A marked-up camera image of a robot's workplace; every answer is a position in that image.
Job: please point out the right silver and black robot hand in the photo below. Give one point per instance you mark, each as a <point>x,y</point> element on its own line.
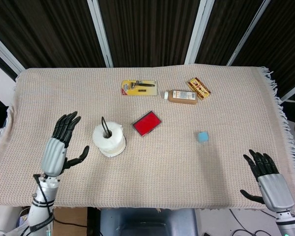
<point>275,191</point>

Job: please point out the left silver and black robot hand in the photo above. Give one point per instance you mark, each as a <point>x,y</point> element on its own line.
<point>52,157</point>

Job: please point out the white toilet paper roll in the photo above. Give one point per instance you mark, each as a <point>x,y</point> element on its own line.
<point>113,145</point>

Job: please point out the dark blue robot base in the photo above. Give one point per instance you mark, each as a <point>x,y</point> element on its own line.
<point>147,223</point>

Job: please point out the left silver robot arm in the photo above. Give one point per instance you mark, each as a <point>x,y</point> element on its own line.
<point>43,196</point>

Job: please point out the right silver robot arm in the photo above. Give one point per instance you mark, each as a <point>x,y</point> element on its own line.
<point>288,223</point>

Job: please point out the brown cardboard box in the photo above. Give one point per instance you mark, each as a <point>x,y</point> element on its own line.
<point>73,216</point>

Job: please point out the white box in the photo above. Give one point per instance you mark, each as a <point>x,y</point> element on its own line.
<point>5,218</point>

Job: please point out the light blue cube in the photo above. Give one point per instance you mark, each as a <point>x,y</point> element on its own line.
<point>203,137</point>

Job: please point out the red ink stamp pad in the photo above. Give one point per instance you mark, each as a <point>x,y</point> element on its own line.
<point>146,124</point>

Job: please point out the razor in yellow card pack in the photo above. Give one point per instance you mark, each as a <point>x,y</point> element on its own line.
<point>130,91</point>

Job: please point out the beige waffle weave tablecloth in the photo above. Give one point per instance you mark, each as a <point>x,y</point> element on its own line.
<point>162,172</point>

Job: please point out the dark ribbed curtain panel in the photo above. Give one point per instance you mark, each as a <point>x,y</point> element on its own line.
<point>280,37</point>
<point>51,32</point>
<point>150,32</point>
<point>223,29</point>

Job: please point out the yellow and red small box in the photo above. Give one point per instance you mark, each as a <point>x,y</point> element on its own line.
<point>199,88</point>

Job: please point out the brown bottle with white cap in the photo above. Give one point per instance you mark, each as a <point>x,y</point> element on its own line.
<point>182,97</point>

